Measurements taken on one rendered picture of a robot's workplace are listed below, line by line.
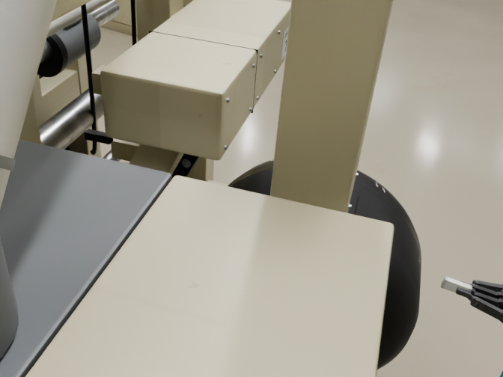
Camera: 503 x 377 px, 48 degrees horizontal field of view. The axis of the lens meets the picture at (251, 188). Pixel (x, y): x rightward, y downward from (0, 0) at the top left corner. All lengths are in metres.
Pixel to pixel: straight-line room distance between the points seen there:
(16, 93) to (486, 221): 3.76
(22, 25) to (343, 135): 0.50
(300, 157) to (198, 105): 0.26
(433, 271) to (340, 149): 2.70
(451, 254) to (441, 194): 0.66
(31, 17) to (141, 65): 0.63
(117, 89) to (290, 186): 0.40
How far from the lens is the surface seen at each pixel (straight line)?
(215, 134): 1.07
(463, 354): 3.14
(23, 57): 0.51
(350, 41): 0.79
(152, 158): 1.27
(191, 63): 1.14
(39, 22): 0.52
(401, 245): 1.35
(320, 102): 0.83
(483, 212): 4.17
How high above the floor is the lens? 2.23
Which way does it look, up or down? 35 degrees down
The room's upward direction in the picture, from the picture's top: 5 degrees clockwise
